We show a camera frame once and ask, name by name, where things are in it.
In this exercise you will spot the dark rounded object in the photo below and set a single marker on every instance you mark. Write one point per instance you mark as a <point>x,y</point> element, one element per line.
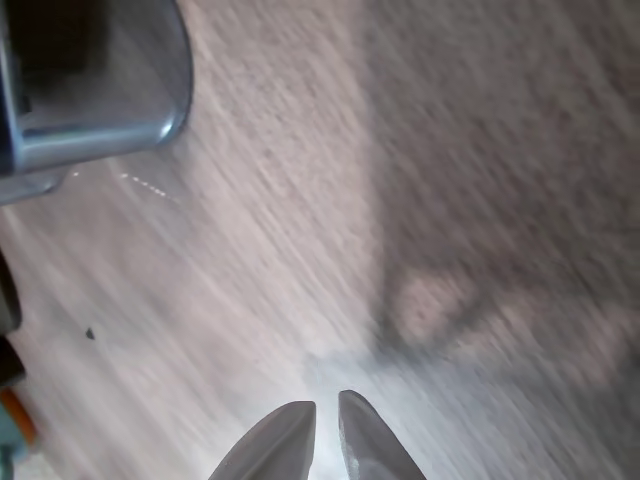
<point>9,300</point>

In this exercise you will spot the transparent plastic blender jar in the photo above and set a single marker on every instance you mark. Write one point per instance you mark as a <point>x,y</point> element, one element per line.
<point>100,135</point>

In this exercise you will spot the orange object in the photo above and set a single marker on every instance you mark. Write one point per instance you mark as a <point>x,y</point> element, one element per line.
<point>20,415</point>

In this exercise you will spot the gripper left finger with clear tip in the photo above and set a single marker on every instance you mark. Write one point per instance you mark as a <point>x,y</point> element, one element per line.
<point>280,445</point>

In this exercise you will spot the gripper right finger with clear tip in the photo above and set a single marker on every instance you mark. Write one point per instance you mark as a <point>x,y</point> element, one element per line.
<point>370,445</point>

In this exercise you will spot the teal object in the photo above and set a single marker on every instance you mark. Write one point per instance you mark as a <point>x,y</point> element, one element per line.
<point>6,450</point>

